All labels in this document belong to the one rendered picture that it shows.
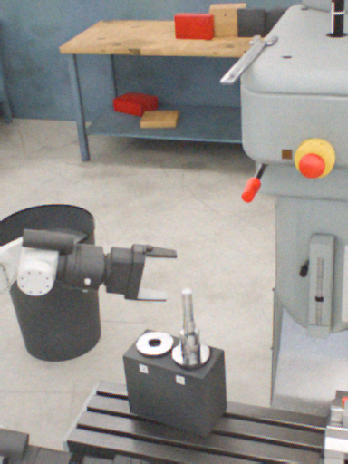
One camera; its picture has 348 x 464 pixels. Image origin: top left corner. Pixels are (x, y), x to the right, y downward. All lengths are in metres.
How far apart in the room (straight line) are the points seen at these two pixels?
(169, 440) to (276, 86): 1.01
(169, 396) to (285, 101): 0.91
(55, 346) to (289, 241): 2.31
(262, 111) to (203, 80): 4.85
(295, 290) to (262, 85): 0.47
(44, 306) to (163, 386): 1.70
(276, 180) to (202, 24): 4.00
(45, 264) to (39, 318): 2.12
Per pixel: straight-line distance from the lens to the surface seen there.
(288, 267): 1.45
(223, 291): 4.02
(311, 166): 1.14
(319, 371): 2.06
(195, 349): 1.77
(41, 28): 6.42
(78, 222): 3.66
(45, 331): 3.55
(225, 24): 5.33
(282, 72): 1.16
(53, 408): 3.42
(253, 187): 1.20
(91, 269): 1.41
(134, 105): 5.83
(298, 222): 1.39
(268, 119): 1.18
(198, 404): 1.81
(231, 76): 1.12
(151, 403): 1.89
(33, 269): 1.38
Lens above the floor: 2.23
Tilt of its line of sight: 29 degrees down
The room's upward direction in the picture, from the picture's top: 5 degrees counter-clockwise
